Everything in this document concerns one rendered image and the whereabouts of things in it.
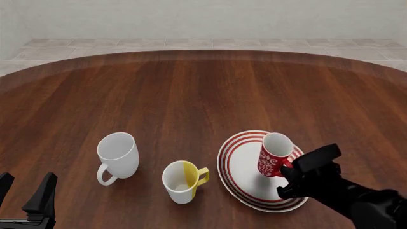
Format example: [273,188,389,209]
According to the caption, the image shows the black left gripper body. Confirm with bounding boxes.
[0,216,57,229]

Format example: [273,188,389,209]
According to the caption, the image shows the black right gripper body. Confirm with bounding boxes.
[297,158,350,198]

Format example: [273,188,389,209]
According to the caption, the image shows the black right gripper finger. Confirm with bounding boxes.
[291,142,343,174]
[276,166,308,201]

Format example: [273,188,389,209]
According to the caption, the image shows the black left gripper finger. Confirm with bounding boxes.
[0,172,15,206]
[21,172,59,219]

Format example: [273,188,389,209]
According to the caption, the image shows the red patterned mug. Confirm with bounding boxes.
[257,132,295,178]

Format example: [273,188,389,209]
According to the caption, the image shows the white plate with red rings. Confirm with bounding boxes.
[217,130,310,214]

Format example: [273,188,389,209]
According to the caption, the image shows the white and yellow mug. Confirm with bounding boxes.
[161,160,210,205]

